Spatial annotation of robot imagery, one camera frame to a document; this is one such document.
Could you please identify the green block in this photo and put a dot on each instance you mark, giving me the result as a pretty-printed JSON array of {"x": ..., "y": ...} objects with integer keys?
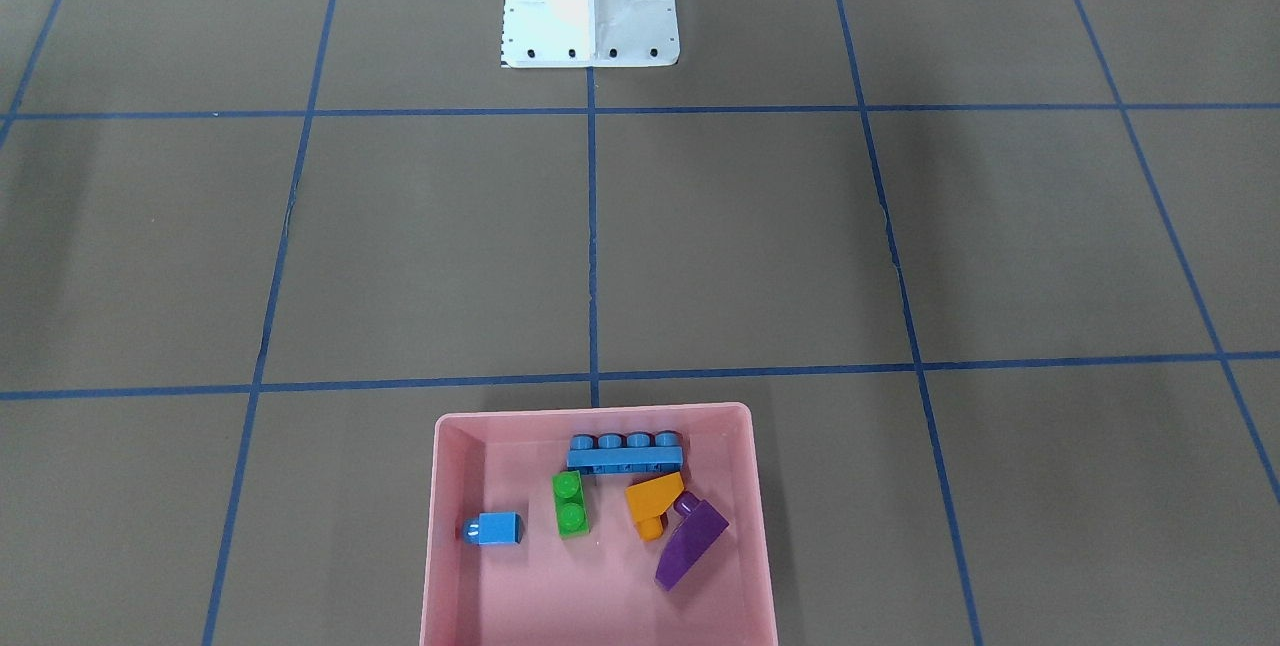
[{"x": 570, "y": 510}]

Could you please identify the purple sloped block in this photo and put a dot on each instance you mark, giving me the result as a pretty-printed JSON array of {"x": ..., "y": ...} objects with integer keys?
[{"x": 701, "y": 525}]

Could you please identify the orange block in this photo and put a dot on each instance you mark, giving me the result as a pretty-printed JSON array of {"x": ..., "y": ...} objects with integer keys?
[{"x": 648, "y": 502}]

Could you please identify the long blue block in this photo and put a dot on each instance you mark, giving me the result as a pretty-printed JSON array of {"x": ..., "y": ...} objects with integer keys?
[{"x": 613, "y": 454}]

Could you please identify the small blue block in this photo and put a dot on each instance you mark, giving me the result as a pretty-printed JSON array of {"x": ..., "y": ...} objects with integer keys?
[{"x": 493, "y": 528}]

